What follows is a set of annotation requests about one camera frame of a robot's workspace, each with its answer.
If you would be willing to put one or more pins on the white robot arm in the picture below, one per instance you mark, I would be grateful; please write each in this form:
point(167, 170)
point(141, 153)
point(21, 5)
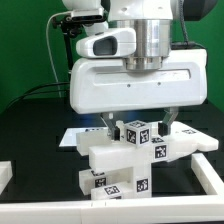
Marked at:
point(128, 61)

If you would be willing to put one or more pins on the grey camera on stand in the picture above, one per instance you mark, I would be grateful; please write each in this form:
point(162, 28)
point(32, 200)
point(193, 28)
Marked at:
point(90, 12)

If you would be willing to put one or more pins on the white tagged cube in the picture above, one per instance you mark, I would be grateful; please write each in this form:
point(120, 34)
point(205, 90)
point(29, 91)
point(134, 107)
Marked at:
point(137, 133)

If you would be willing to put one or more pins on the white tag sheet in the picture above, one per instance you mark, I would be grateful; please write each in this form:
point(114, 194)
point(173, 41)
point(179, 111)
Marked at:
point(69, 137)

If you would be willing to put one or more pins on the white chair back frame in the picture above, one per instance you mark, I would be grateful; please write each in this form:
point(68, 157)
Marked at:
point(108, 155)

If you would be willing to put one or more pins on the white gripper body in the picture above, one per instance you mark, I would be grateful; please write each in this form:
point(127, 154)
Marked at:
point(105, 85)

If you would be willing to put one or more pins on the white obstacle fence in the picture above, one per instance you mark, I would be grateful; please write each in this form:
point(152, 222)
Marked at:
point(208, 207)

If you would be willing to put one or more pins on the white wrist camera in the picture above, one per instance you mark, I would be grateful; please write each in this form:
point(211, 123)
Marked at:
point(113, 43)

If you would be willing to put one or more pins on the black camera stand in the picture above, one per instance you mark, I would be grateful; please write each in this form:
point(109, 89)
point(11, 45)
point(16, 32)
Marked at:
point(70, 30)

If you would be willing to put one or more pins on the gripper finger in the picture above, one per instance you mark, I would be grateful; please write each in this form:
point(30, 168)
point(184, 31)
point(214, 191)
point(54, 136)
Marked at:
point(113, 130)
point(164, 127)

